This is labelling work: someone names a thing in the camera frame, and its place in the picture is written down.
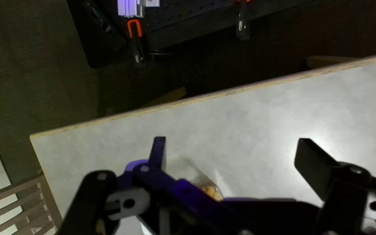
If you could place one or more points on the black equipment with red clamps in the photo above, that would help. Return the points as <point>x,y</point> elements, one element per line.
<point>188,17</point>

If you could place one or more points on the small white device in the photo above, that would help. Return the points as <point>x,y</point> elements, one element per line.
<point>133,6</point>

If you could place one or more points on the wooden slat-back chair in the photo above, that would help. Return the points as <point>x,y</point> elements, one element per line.
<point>22,203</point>

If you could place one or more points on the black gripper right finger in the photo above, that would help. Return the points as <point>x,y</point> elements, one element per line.
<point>348,190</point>

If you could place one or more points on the tan wooden leg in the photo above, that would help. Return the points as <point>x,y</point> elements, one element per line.
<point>169,96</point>

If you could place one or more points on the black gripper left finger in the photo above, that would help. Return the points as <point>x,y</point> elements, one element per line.
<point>182,196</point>

